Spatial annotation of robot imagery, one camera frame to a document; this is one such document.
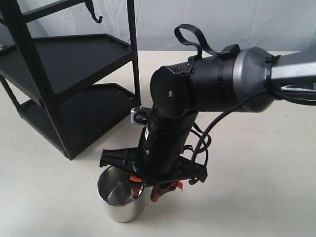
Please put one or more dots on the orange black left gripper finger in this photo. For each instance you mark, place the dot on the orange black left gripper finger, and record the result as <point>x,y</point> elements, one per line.
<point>135,184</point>

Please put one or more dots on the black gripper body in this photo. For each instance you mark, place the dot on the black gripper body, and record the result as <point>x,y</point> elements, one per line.
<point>126,160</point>

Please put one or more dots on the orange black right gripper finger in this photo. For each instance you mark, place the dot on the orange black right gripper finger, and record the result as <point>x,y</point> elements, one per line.
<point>161,189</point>

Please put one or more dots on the stainless steel mug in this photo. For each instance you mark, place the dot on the stainless steel mug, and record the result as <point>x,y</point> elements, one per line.
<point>122,202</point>

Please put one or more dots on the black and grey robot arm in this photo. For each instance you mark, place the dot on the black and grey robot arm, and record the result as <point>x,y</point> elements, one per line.
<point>190,98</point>

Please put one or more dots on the black metal shelf rack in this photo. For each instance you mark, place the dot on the black metal shelf rack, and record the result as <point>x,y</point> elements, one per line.
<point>70,89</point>

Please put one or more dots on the black curved hook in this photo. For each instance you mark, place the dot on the black curved hook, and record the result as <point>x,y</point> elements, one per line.
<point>90,7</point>

